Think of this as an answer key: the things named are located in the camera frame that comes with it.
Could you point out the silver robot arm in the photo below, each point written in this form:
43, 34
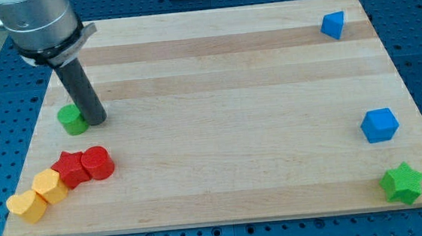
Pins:
45, 32

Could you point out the green cylinder block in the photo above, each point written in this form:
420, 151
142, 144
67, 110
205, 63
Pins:
72, 120

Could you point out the yellow hexagon block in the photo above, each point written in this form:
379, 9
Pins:
49, 186

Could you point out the wooden board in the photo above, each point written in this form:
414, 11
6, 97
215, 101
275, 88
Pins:
228, 116

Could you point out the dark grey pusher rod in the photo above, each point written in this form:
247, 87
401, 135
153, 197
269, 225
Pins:
81, 91

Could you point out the yellow heart block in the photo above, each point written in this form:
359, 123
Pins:
29, 206

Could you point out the red cylinder block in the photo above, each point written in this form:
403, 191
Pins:
97, 161

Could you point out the blue cube block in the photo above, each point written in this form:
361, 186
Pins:
379, 125

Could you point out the green star block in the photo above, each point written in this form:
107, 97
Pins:
402, 184

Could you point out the red star block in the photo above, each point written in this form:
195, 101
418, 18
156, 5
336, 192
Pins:
70, 169

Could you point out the blue triangle block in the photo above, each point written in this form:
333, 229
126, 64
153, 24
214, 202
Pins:
333, 24

